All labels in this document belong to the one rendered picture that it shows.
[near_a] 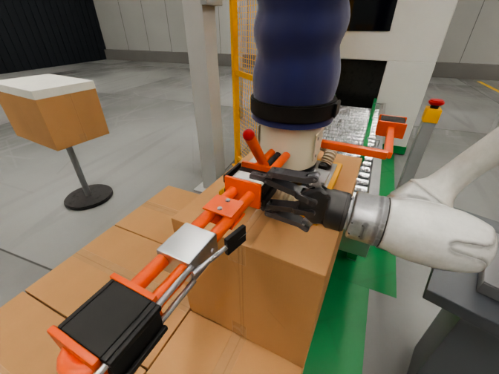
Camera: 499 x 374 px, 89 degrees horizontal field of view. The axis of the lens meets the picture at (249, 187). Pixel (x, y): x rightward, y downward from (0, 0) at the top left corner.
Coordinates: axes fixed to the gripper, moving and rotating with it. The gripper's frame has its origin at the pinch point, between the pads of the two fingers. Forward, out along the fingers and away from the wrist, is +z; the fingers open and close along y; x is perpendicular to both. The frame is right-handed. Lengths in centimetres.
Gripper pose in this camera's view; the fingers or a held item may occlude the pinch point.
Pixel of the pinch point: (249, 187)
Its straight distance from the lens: 54.5
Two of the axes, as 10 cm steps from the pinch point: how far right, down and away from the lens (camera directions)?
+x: 4.3, -4.9, 7.6
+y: -0.1, 8.4, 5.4
